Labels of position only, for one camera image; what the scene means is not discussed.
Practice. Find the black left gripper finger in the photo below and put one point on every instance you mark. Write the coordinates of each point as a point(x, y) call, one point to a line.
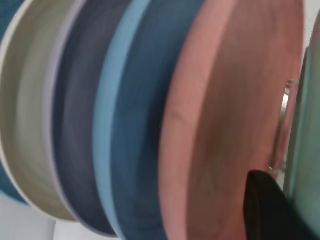
point(270, 212)

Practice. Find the green round plate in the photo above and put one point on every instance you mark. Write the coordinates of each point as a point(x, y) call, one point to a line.
point(306, 130)

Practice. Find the pink round plate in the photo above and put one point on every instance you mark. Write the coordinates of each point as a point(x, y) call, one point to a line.
point(225, 125)

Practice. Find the blue plate light-blue rim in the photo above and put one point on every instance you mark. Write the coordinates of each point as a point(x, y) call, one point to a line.
point(140, 125)

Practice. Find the navy plate lilac rim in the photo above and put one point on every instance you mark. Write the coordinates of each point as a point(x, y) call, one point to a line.
point(72, 125)

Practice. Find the beige round plate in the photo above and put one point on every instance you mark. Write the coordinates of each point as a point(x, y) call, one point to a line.
point(22, 125)

